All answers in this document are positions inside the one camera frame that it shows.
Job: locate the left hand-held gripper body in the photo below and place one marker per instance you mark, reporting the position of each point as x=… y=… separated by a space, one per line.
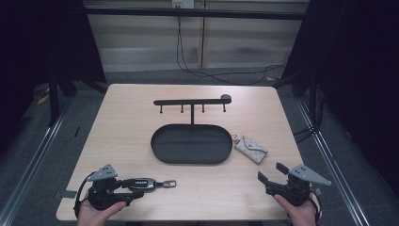
x=102 y=196

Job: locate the metal floor rail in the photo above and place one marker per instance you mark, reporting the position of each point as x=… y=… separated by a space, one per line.
x=332 y=163
x=34 y=157

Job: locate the white wall socket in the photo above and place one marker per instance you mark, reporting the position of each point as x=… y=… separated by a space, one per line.
x=183 y=3

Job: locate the yellow tape piece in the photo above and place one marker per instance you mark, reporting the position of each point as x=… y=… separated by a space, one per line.
x=43 y=100

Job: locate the black and silver car key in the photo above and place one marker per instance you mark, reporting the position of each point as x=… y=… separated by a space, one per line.
x=142 y=183

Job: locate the black horizontal frame bar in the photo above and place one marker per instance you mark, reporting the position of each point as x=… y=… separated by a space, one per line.
x=188 y=13

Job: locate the grey patterned key pouch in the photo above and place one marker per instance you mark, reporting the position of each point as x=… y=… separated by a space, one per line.
x=251 y=149

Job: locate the black metal stand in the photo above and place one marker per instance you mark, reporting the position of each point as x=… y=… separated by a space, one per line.
x=54 y=100

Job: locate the dark curtain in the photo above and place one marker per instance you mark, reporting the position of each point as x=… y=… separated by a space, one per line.
x=360 y=78
x=37 y=47

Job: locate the person's left hand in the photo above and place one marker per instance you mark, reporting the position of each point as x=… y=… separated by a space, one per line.
x=92 y=216

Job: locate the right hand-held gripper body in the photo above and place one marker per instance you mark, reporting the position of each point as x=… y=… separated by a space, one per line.
x=295 y=191

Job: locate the black tray with hook stand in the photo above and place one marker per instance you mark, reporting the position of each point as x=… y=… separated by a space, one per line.
x=191 y=144

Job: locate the grey tape strip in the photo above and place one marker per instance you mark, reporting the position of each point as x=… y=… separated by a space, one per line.
x=67 y=194

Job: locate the person's right hand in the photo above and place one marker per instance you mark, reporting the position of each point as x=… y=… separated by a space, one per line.
x=301 y=216

